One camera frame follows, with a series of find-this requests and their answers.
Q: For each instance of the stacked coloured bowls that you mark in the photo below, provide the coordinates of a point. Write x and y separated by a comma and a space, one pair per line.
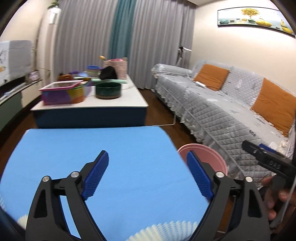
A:
93, 70

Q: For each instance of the orange cushion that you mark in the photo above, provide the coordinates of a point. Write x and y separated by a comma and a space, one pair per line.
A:
212, 76
276, 106

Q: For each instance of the white corrugated foam sheet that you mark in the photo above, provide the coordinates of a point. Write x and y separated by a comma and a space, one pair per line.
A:
127, 216

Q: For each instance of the dark green round bowl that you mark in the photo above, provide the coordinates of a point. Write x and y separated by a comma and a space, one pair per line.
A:
108, 90

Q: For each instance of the grey quilted sofa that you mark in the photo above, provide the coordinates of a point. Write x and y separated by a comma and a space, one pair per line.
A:
223, 119

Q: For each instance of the white standing air conditioner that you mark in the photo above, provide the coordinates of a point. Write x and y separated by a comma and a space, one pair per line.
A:
46, 45

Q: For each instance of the black hat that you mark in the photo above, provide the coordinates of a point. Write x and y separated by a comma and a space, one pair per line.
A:
108, 73

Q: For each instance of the grey curtain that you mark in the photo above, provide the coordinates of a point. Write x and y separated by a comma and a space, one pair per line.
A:
159, 28

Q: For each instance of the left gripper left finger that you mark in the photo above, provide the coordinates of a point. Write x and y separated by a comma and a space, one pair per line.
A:
46, 220

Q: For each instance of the colourful storage box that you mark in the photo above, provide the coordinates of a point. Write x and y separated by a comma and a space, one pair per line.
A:
66, 92

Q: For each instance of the mint green flat tray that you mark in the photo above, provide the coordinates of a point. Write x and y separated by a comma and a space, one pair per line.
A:
97, 81

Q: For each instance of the tv cabinet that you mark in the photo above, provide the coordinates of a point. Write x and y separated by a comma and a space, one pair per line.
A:
14, 101

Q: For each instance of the covered television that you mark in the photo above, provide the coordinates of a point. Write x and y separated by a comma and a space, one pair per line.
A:
15, 59

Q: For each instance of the landscape wall painting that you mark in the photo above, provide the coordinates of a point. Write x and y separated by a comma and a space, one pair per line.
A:
254, 16

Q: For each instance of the teal curtain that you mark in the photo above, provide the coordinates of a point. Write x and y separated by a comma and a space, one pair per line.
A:
122, 28

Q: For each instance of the white floor lamp stand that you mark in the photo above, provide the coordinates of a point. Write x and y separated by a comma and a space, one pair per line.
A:
181, 51

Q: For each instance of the pink woven basket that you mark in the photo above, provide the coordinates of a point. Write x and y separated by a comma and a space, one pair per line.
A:
120, 65

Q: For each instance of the right hand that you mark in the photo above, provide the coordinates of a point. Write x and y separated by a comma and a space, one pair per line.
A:
270, 199

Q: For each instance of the pink plastic bin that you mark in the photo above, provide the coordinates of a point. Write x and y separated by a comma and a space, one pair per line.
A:
205, 154

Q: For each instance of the white power adapter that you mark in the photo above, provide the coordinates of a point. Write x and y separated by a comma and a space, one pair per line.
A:
200, 84

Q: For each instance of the blue foam mat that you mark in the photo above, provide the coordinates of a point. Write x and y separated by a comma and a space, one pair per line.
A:
141, 160

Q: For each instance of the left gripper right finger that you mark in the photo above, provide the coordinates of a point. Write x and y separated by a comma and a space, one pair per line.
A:
235, 210

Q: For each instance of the white blue coffee table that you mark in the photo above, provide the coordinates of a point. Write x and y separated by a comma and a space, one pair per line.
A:
128, 110

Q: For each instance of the potted green plant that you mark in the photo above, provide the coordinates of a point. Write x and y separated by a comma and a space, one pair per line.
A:
54, 4

